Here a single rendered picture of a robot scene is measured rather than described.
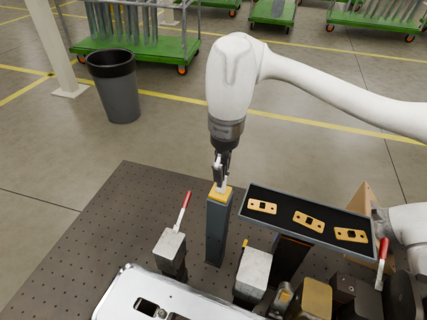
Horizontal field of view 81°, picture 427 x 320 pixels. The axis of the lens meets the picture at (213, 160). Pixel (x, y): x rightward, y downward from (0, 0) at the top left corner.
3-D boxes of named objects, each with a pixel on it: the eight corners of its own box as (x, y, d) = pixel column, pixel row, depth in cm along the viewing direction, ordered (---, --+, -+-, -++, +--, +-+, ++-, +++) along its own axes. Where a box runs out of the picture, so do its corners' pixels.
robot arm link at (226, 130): (201, 116, 56) (201, 136, 60) (240, 126, 54) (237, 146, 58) (215, 97, 62) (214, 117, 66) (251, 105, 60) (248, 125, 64)
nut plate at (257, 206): (247, 208, 74) (247, 206, 73) (248, 199, 77) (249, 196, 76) (275, 214, 73) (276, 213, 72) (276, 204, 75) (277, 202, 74)
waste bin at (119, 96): (94, 122, 296) (72, 61, 246) (117, 101, 331) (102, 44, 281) (133, 130, 287) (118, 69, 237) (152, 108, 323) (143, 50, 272)
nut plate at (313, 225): (291, 220, 71) (293, 218, 71) (295, 211, 74) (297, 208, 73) (321, 233, 69) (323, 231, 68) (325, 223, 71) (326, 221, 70)
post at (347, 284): (295, 328, 92) (336, 289, 64) (297, 314, 95) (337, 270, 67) (309, 334, 91) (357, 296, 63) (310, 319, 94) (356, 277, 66)
